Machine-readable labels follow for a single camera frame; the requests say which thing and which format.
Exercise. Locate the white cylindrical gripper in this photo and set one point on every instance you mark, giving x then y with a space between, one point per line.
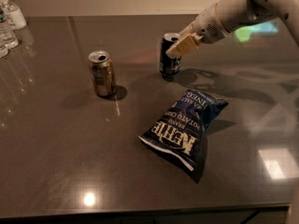
206 24

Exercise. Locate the dark blue pepsi can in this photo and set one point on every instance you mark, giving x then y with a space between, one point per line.
169 67

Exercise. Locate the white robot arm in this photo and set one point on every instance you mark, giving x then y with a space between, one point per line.
252 12

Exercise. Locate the gold soda can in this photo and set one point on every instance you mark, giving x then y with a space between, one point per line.
102 72

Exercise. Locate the blue Kettle chips bag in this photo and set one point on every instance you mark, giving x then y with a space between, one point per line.
179 134

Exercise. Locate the white hand sanitizer bottle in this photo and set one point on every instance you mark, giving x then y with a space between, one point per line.
14 15

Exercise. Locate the clear plastic water bottle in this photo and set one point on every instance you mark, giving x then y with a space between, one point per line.
6 33

